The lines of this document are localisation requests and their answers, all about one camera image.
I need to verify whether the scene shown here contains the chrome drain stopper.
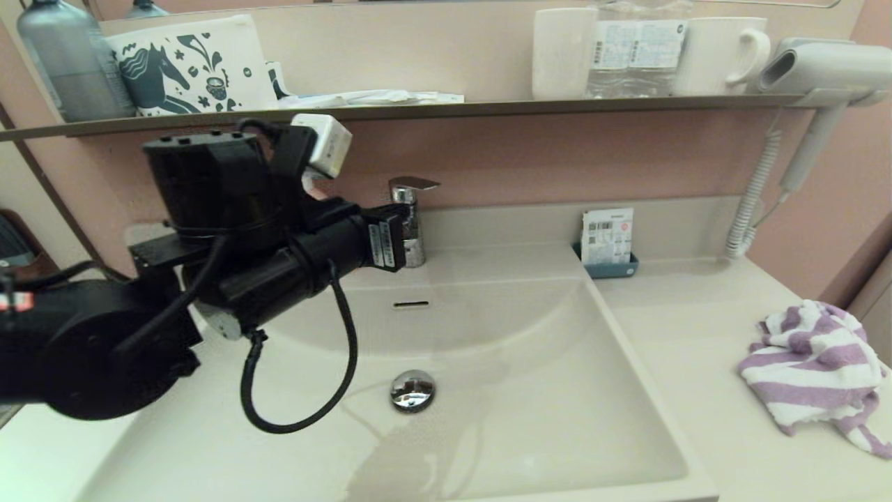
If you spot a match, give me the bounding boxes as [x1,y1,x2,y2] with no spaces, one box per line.
[390,369,437,413]

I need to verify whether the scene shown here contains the brown wall shelf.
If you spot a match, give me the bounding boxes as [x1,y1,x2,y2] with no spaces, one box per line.
[0,93,802,142]

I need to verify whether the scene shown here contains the purple white striped towel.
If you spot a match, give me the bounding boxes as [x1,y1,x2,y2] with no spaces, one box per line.
[737,300,892,459]

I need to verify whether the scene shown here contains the large grey plastic bottle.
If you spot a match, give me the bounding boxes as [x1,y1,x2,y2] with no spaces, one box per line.
[17,0,137,123]

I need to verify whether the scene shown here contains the beige sink basin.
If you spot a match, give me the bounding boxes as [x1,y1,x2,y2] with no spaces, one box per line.
[77,275,718,502]

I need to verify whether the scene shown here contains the white cup without handle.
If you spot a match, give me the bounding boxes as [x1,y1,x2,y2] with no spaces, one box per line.
[532,8,599,101]

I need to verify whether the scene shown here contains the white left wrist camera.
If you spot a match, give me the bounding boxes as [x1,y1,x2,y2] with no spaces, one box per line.
[291,114,353,179]

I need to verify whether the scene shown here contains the chrome faucet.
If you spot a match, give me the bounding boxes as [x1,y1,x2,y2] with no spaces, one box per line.
[388,176,441,269]

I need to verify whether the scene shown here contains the horse print white pouch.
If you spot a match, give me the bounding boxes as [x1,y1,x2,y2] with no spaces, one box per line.
[105,14,279,117]

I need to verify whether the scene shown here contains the white coiled dryer cord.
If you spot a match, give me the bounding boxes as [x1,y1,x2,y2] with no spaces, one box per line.
[723,110,792,262]

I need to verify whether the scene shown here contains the white mug with handle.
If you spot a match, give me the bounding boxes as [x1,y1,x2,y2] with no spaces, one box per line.
[672,17,772,97]

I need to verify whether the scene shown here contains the flat white plastic packets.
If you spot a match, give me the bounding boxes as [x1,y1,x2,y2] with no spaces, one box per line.
[279,89,466,109]

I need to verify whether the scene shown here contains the blue plastic tray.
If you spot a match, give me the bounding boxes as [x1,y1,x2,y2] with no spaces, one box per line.
[573,241,639,280]

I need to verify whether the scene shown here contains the white hair dryer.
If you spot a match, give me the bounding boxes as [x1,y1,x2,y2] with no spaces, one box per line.
[756,37,892,196]

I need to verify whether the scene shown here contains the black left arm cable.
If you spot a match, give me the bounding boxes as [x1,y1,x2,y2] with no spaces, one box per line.
[240,259,360,434]

